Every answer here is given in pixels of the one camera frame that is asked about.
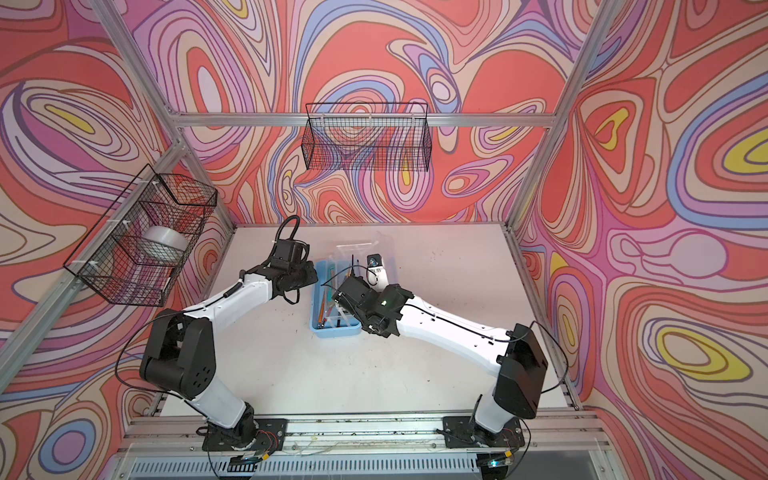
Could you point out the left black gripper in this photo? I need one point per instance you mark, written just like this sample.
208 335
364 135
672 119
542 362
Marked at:
312 275

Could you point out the orange handled hex key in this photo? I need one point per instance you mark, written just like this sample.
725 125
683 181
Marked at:
328 302

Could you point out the blue plastic tool box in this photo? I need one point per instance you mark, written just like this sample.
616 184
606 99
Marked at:
333 272

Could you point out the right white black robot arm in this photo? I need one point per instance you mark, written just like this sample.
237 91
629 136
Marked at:
513 357

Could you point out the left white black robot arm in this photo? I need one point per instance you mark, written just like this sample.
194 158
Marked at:
180 355

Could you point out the silver tape roll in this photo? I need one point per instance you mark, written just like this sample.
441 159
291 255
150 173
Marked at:
166 237

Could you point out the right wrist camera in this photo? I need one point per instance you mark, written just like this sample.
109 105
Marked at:
376 273

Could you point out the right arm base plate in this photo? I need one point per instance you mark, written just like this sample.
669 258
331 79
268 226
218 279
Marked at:
462 432

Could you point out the black wire basket back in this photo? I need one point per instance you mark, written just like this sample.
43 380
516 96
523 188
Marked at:
367 136

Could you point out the black wire basket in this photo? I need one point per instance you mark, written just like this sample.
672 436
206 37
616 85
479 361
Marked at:
123 268
367 136

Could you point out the black wire basket left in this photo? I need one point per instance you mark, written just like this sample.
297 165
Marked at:
123 268

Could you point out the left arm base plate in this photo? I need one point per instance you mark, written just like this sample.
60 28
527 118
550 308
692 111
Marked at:
260 435

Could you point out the aluminium front rail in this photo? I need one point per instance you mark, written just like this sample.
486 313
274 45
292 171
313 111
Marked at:
558 444

